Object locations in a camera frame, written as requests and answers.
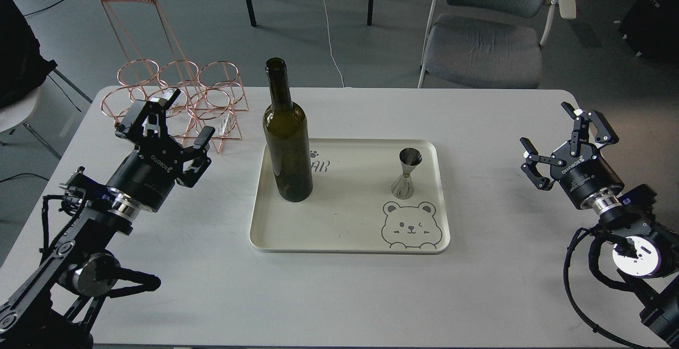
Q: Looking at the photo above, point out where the cream bear print tray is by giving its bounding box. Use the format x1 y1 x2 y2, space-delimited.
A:
249 138 451 254

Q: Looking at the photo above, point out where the steel double jigger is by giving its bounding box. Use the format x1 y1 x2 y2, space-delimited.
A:
390 147 423 199

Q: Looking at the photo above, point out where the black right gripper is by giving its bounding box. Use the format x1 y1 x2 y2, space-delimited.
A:
519 101 625 211

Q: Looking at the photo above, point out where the black equipment case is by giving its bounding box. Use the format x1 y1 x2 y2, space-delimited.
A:
619 0 678 60

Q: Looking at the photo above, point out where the dark green wine bottle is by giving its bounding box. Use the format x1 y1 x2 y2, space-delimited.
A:
263 57 313 202

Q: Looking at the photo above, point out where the grey office chair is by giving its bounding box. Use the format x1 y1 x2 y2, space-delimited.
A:
417 0 577 90

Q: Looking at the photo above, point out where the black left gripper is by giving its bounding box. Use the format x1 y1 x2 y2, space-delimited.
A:
106 88 215 212

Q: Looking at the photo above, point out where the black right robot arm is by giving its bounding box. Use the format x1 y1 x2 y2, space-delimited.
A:
520 102 678 348

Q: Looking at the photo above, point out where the copper wire bottle rack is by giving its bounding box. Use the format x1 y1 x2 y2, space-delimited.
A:
99 0 249 153

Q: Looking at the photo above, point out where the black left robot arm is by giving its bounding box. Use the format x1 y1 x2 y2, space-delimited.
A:
1 89 214 348

